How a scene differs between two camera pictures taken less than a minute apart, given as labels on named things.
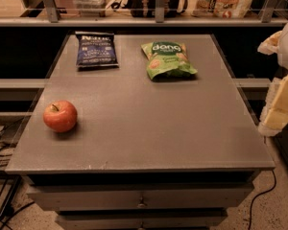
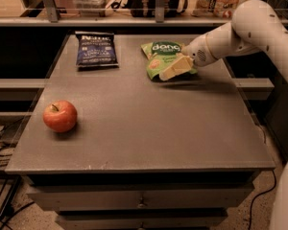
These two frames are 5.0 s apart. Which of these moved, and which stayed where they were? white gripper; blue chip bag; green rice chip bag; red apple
Moved: white gripper
Stayed: red apple; green rice chip bag; blue chip bag
